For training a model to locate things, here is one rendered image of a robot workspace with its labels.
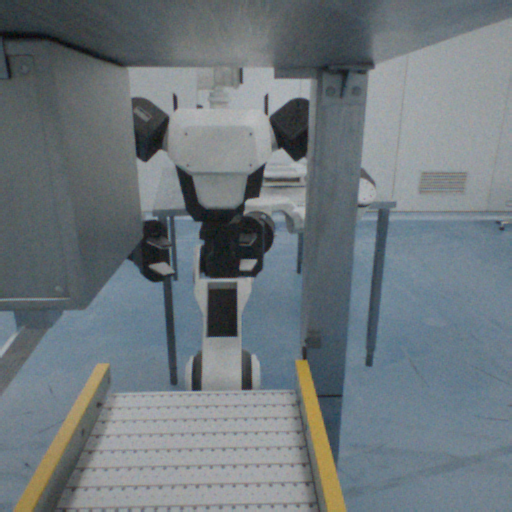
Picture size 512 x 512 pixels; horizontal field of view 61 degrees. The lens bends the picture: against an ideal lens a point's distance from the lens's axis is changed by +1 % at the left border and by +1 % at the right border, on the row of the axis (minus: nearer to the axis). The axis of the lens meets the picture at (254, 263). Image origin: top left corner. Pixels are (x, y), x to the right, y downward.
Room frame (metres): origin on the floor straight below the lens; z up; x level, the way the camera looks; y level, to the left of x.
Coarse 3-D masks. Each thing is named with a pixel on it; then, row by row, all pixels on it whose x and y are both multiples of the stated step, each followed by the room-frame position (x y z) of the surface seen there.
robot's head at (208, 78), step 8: (200, 72) 1.21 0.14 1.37; (208, 72) 1.21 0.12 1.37; (216, 72) 1.21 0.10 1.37; (224, 72) 1.22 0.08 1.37; (232, 72) 1.22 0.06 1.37; (200, 80) 1.21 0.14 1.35; (208, 80) 1.21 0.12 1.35; (216, 80) 1.22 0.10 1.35; (224, 80) 1.22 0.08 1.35; (232, 80) 1.22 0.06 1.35; (200, 88) 1.22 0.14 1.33; (208, 88) 1.23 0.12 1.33; (216, 88) 1.22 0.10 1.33; (216, 96) 1.22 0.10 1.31; (224, 96) 1.22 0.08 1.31
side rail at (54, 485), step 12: (108, 372) 0.51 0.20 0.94; (108, 384) 0.51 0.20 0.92; (96, 396) 0.46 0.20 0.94; (96, 408) 0.46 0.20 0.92; (84, 420) 0.42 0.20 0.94; (84, 432) 0.41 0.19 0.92; (72, 444) 0.38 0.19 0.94; (72, 456) 0.38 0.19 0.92; (60, 468) 0.35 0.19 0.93; (48, 480) 0.32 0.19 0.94; (60, 480) 0.34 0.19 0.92; (48, 492) 0.32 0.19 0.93; (48, 504) 0.31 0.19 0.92
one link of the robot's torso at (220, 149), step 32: (192, 128) 1.15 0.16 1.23; (224, 128) 1.15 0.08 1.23; (256, 128) 1.16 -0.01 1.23; (192, 160) 1.15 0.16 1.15; (224, 160) 1.15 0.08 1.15; (256, 160) 1.15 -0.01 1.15; (192, 192) 1.17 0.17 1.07; (224, 192) 1.16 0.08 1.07; (256, 192) 1.20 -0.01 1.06; (224, 224) 1.20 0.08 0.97
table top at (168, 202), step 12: (168, 168) 3.21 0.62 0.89; (168, 180) 2.62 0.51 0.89; (156, 192) 2.20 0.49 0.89; (168, 192) 2.21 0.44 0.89; (180, 192) 2.21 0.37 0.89; (264, 192) 2.21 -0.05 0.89; (276, 192) 2.21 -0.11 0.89; (288, 192) 2.21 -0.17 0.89; (300, 192) 2.21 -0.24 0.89; (156, 204) 1.90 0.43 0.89; (168, 204) 1.90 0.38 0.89; (180, 204) 1.90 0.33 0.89; (300, 204) 1.91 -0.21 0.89; (372, 204) 1.96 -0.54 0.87; (384, 204) 1.97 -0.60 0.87; (156, 216) 1.81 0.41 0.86; (168, 216) 1.82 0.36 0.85
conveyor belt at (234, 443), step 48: (96, 432) 0.43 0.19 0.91; (144, 432) 0.43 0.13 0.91; (192, 432) 0.43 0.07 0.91; (240, 432) 0.43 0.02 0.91; (288, 432) 0.43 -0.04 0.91; (96, 480) 0.36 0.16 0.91; (144, 480) 0.36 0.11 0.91; (192, 480) 0.36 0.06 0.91; (240, 480) 0.36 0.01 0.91; (288, 480) 0.36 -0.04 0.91
